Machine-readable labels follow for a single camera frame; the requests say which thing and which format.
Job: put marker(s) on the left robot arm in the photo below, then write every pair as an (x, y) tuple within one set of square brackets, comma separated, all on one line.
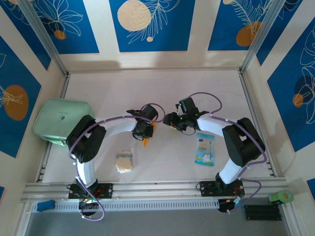
[(86, 169)]

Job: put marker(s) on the small blue foam block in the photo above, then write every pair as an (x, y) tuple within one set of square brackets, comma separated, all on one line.
[(45, 206)]

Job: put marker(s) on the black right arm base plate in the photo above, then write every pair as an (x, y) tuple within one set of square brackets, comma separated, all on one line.
[(206, 188)]

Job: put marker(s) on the aluminium mounting rail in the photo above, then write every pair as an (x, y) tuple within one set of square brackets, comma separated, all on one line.
[(157, 189)]

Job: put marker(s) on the blue white wipes packet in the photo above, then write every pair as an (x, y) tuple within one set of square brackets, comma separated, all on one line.
[(204, 150)]

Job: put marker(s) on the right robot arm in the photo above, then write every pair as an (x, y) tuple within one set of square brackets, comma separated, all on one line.
[(231, 172)]

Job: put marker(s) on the clear bag of cotton pads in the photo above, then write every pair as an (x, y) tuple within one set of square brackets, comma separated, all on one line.
[(125, 161)]

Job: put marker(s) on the black slotted rack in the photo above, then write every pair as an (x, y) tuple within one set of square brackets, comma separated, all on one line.
[(262, 212)]

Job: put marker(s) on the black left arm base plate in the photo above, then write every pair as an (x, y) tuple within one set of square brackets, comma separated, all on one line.
[(105, 190)]

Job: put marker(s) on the green tape roll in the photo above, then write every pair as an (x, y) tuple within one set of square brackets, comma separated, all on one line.
[(281, 197)]

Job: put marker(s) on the yellow orange cloth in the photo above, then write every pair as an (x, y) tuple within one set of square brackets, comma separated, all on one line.
[(146, 142)]

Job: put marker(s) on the aluminium frame post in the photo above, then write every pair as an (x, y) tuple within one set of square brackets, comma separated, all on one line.
[(41, 37), (263, 34)]

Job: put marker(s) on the mint green zip pouch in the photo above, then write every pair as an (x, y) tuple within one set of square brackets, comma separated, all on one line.
[(54, 118)]

